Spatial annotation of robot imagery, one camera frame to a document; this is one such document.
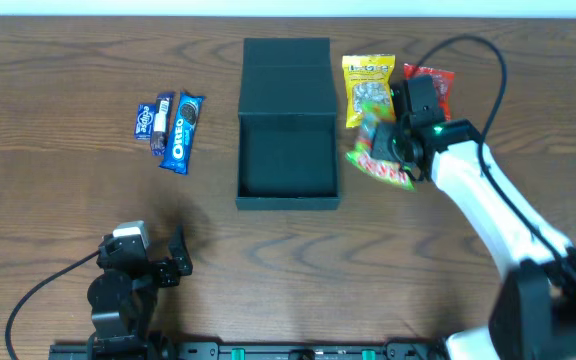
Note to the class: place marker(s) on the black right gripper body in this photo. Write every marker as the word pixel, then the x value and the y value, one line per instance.
pixel 383 144

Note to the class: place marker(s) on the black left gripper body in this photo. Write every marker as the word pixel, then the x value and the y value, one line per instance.
pixel 163 270

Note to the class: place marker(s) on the green Haribo gummy bag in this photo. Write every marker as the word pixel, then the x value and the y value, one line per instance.
pixel 388 171

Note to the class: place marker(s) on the red dried fruit bag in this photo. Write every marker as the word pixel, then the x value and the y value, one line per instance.
pixel 442 82

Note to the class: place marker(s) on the yellow sunflower seed bag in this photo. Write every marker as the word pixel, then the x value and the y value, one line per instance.
pixel 367 81

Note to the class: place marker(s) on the blue Oreo cookie pack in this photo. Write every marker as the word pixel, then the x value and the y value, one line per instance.
pixel 178 149

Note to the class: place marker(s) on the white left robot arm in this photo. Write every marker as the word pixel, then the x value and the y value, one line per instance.
pixel 124 297

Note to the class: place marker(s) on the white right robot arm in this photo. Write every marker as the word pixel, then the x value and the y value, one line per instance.
pixel 535 313

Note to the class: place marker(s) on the blue Eclipse gum pack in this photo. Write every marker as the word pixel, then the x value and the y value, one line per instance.
pixel 144 121

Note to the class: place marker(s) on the dark blue chocolate bar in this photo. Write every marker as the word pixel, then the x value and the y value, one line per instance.
pixel 158 139

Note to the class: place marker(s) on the black open gift box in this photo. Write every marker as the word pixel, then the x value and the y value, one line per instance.
pixel 287 114

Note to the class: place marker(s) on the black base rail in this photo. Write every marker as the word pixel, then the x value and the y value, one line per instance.
pixel 213 351

